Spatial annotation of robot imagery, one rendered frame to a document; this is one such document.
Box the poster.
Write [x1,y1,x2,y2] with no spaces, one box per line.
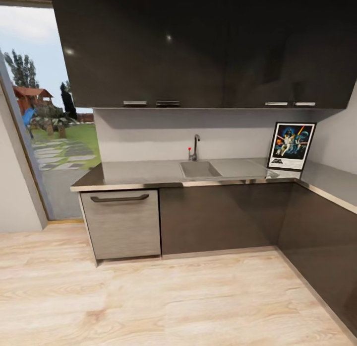
[267,122,317,171]

